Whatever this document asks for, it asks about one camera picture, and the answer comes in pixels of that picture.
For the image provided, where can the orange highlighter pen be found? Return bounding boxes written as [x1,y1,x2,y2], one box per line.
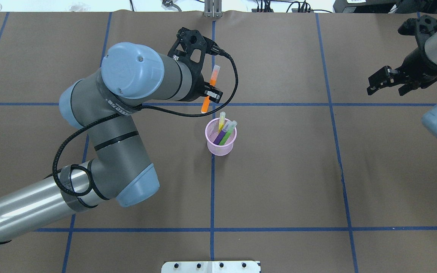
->
[201,64,220,114]

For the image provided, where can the aluminium frame post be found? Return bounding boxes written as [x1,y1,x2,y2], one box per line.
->
[203,0,223,19]

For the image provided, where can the yellow highlighter pen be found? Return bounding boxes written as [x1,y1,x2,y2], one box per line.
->
[217,111,226,133]

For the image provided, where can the green highlighter pen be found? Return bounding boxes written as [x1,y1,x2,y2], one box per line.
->
[218,120,237,146]

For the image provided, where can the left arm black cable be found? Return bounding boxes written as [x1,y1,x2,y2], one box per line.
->
[52,47,239,198]

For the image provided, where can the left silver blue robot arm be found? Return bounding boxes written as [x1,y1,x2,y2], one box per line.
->
[0,27,236,246]

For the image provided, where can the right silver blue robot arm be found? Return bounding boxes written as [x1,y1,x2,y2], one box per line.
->
[366,14,437,139]

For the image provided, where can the purple marker pen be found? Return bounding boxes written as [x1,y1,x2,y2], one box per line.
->
[213,122,230,145]

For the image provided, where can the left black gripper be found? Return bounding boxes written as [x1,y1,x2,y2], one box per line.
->
[168,27,223,104]

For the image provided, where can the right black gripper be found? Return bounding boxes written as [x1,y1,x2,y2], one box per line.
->
[366,15,437,96]

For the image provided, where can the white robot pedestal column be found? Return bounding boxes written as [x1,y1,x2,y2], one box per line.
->
[161,260,262,273]

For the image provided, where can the pink mesh pen holder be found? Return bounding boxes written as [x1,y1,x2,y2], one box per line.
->
[204,118,237,156]

